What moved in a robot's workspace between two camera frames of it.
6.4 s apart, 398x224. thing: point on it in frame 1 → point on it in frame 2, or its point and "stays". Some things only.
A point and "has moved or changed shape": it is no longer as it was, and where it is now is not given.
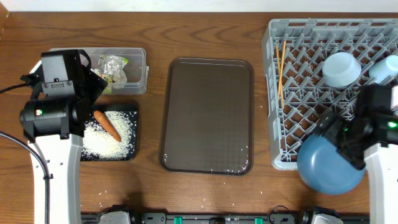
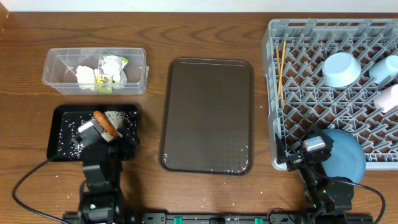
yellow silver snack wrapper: [109, 65] stays
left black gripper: [94, 83] → [127, 151]
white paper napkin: [120, 79] has moved or changed shape
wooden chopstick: [280, 74] stays
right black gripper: [357, 157] → [282, 155]
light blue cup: [384, 68] stays
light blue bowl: [341, 69] stays
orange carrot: [107, 125] stays
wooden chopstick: [282, 68] stays
